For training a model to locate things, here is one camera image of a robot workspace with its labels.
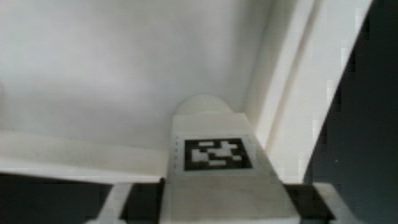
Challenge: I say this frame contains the white table leg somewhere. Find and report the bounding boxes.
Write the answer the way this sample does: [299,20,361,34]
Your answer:
[160,95,300,224]

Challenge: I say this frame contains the white L-shaped obstacle fence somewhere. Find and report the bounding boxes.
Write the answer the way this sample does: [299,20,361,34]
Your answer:
[265,0,377,185]

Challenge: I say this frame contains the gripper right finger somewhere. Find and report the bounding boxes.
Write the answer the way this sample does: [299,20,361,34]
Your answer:
[284,183,355,224]

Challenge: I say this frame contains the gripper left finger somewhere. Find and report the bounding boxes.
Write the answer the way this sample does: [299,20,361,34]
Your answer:
[85,181,164,224]

